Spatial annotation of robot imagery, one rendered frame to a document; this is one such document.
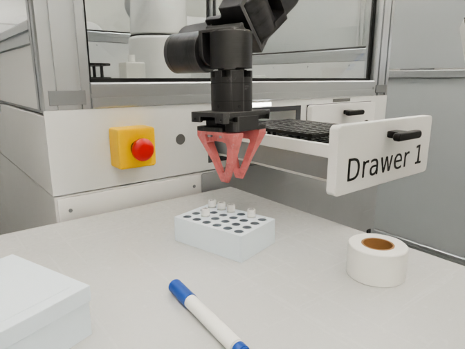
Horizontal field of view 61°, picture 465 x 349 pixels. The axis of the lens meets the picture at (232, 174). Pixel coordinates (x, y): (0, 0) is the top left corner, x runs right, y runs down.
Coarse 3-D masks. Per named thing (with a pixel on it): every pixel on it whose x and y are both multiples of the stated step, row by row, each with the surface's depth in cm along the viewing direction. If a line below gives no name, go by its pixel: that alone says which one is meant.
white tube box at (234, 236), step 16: (176, 224) 58; (192, 224) 56; (208, 224) 55; (224, 224) 55; (240, 224) 55; (256, 224) 56; (272, 224) 57; (176, 240) 59; (192, 240) 57; (208, 240) 55; (224, 240) 53; (240, 240) 51; (256, 240) 54; (272, 240) 58; (224, 256) 53; (240, 256) 52
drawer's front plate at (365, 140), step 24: (384, 120) 66; (408, 120) 70; (336, 144) 59; (360, 144) 62; (384, 144) 67; (408, 144) 72; (336, 168) 60; (360, 168) 64; (408, 168) 74; (336, 192) 61
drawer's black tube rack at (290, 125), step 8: (272, 120) 93; (280, 120) 92; (288, 120) 92; (296, 120) 93; (304, 120) 92; (272, 128) 78; (280, 128) 79; (288, 128) 78; (296, 128) 78; (304, 128) 78; (312, 128) 78; (320, 128) 78; (328, 128) 78; (288, 136) 87; (296, 136) 87; (328, 136) 87
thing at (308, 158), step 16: (224, 144) 84; (272, 144) 73; (288, 144) 69; (304, 144) 66; (320, 144) 64; (240, 160) 81; (256, 160) 76; (272, 160) 73; (288, 160) 70; (304, 160) 67; (320, 160) 64; (304, 176) 67; (320, 176) 64
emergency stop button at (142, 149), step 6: (144, 138) 68; (138, 144) 68; (144, 144) 68; (150, 144) 69; (132, 150) 68; (138, 150) 68; (144, 150) 68; (150, 150) 69; (138, 156) 68; (144, 156) 69; (150, 156) 70
